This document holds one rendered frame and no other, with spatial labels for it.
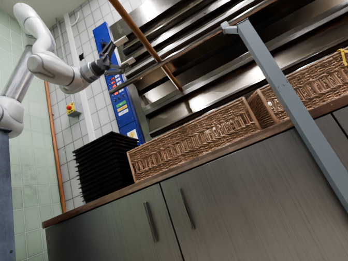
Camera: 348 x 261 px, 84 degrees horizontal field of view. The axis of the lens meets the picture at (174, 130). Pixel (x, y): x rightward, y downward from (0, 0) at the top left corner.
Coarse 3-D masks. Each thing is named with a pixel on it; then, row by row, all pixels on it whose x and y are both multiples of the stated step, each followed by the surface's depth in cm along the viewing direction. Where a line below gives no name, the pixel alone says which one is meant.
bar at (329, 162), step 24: (240, 24) 68; (192, 48) 101; (264, 48) 63; (144, 72) 107; (264, 72) 63; (288, 96) 58; (312, 120) 54; (312, 144) 53; (336, 168) 50; (336, 192) 51
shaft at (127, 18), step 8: (112, 0) 68; (120, 8) 72; (128, 16) 77; (128, 24) 80; (136, 32) 84; (144, 40) 90; (152, 48) 97; (152, 56) 102; (168, 72) 118; (176, 80) 131
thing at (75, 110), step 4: (68, 104) 165; (76, 104) 165; (72, 108) 162; (76, 108) 163; (80, 108) 168; (68, 112) 163; (72, 112) 162; (76, 112) 164; (80, 112) 166; (72, 116) 167
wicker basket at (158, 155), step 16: (224, 112) 74; (240, 112) 72; (176, 128) 80; (192, 128) 77; (208, 128) 75; (224, 128) 73; (240, 128) 71; (256, 128) 69; (144, 144) 84; (160, 144) 81; (176, 144) 79; (192, 144) 76; (208, 144) 74; (224, 144) 71; (128, 160) 85; (144, 160) 82; (160, 160) 80; (176, 160) 77; (144, 176) 81
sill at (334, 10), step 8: (336, 8) 114; (320, 16) 116; (328, 16) 115; (304, 24) 118; (312, 24) 117; (288, 32) 121; (296, 32) 119; (272, 40) 123; (280, 40) 121; (240, 56) 128; (248, 56) 126; (232, 64) 129; (216, 72) 132; (200, 80) 135; (184, 88) 138; (168, 96) 141; (152, 104) 144
